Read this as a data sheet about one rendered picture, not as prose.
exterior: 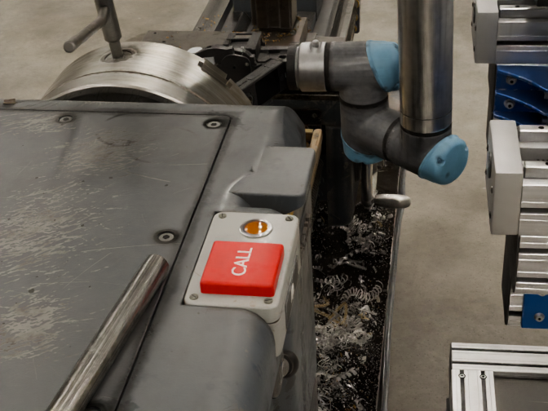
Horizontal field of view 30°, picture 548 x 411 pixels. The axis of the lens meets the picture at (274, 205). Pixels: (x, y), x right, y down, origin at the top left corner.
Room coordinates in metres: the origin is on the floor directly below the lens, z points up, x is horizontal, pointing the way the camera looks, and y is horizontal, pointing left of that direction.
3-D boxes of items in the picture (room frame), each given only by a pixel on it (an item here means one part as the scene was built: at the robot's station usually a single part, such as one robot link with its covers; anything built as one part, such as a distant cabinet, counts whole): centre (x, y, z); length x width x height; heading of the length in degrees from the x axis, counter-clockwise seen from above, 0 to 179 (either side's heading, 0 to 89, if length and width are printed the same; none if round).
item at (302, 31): (1.73, -0.02, 0.99); 0.20 x 0.10 x 0.05; 169
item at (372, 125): (1.39, -0.16, 0.99); 0.11 x 0.08 x 0.11; 39
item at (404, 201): (1.64, -0.22, 0.69); 0.08 x 0.03 x 0.03; 79
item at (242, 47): (1.44, 0.01, 1.09); 0.12 x 0.09 x 0.08; 79
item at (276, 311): (0.70, 0.03, 1.23); 0.13 x 0.08 x 0.05; 169
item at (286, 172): (0.84, 0.00, 1.24); 0.09 x 0.08 x 0.03; 169
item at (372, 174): (1.76, -0.18, 0.75); 0.27 x 0.10 x 0.23; 169
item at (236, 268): (0.68, 0.03, 1.26); 0.06 x 0.06 x 0.02; 79
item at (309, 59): (1.42, -0.07, 1.09); 0.08 x 0.05 x 0.08; 169
